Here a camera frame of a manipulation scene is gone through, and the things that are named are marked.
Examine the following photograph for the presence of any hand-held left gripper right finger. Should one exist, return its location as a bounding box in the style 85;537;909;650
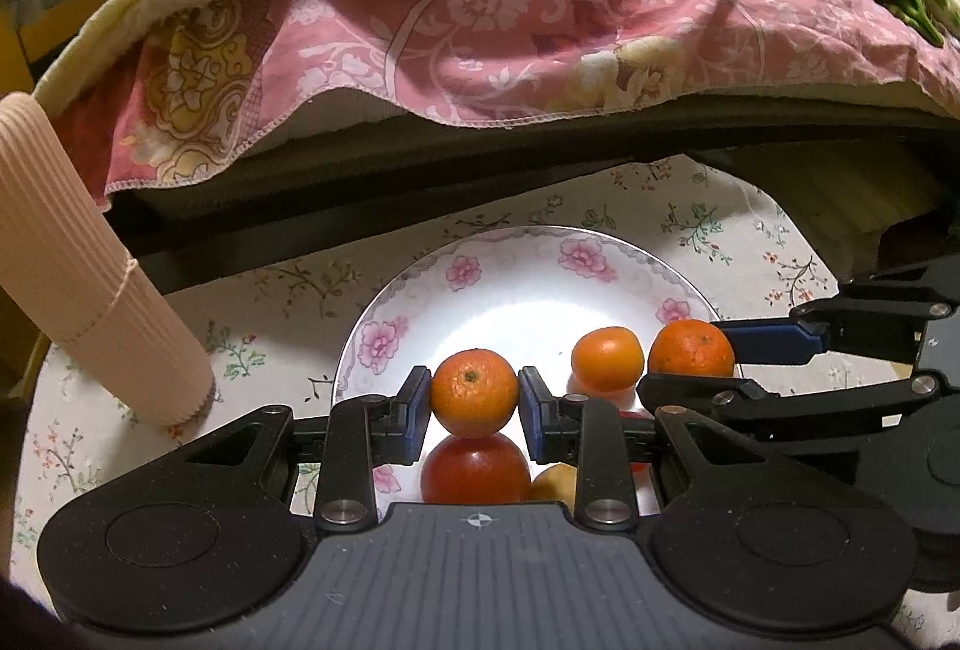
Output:
517;365;758;532

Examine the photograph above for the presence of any white floral plate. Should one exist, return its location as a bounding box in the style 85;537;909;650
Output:
332;224;743;523

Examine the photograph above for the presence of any orange mandarin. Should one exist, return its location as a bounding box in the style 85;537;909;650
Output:
648;319;736;379
430;348;520;439
571;327;644;394

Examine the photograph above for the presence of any pink ribbed cylinder bottle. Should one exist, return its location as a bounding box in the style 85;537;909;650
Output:
0;92;216;427

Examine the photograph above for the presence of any brown longan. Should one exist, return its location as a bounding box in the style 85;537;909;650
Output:
529;462;578;510

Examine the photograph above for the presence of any pink floral bedsheet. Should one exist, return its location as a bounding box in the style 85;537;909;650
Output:
56;0;960;197

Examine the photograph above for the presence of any red cherry tomato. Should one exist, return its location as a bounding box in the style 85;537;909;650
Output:
621;411;655;475

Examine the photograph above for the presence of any large red tomato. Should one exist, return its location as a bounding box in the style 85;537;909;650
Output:
420;432;532;505

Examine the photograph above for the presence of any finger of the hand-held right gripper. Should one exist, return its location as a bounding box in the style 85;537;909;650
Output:
711;258;960;366
636;372;946;442

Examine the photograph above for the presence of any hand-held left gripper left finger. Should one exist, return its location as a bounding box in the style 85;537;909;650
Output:
184;365;434;532

